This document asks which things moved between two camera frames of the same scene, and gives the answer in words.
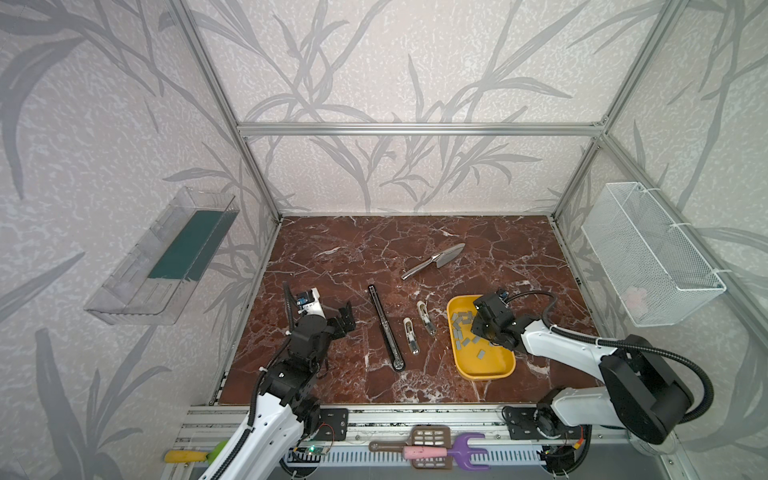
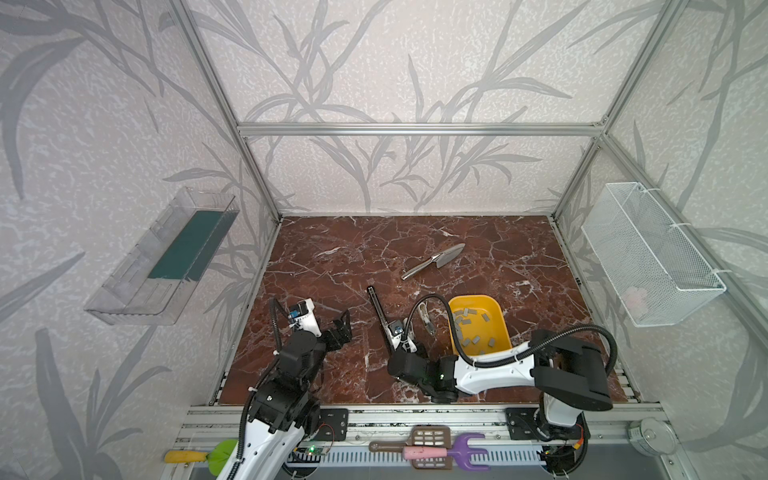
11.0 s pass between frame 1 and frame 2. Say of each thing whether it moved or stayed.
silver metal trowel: stayed
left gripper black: stayed
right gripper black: moved
